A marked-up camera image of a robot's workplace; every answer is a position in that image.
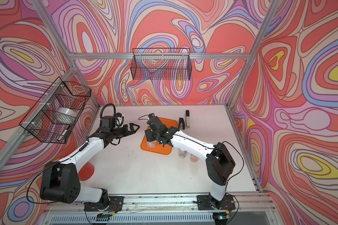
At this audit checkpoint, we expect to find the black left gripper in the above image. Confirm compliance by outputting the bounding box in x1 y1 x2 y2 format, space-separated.
109 122 139 140

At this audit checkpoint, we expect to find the white lid candy jar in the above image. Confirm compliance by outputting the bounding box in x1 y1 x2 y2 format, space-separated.
178 149 187 158

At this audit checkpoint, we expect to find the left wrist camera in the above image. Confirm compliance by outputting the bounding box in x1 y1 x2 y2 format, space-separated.
100 116 116 130

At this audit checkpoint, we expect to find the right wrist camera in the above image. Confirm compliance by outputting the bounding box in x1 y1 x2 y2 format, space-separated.
148 113 156 121

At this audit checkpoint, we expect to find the patterned lid candy jar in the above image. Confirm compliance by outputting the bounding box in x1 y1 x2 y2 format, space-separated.
190 154 200 163

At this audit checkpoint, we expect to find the aluminium frame corner post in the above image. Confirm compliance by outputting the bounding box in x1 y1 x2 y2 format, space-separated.
226 0 284 109

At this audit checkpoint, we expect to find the black wire basket back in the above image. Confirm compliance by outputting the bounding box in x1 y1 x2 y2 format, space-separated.
130 47 192 81

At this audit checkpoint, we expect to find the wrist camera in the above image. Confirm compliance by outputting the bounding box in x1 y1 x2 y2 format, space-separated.
148 113 156 121
100 116 116 130

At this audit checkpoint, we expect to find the white bowl in basket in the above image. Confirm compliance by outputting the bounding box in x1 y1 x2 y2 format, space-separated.
54 107 78 125

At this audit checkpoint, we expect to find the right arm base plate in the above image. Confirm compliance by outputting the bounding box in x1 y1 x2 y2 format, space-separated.
195 194 236 211

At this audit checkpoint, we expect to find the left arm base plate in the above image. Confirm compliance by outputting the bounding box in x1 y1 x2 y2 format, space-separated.
84 196 124 213

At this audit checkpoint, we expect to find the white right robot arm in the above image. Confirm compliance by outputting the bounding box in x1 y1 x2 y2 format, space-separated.
145 113 236 202

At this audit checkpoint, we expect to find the beige and black stapler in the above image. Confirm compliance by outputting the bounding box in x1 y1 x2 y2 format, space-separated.
185 110 190 129

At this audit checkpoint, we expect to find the black wire basket left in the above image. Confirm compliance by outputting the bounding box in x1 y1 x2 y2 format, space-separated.
19 78 92 144

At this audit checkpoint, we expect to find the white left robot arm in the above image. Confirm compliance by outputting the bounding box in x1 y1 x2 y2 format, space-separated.
39 123 140 208

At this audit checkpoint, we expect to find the black wire basket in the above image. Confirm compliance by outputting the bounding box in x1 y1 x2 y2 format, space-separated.
19 78 92 144
130 47 192 81

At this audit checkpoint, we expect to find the red pen cup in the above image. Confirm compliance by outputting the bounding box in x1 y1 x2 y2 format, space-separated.
78 162 95 181

